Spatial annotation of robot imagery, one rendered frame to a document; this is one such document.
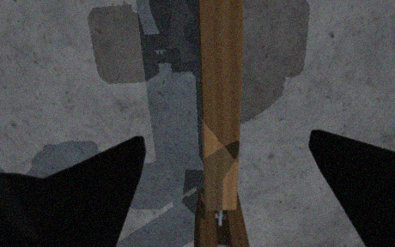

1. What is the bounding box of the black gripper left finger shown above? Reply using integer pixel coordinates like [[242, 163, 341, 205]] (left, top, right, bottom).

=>
[[0, 136, 146, 247]]

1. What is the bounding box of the brown wooden post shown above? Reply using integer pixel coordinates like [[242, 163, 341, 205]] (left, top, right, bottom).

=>
[[194, 189, 250, 247]]

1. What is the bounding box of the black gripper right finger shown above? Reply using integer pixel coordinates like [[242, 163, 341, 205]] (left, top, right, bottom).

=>
[[308, 130, 395, 247]]

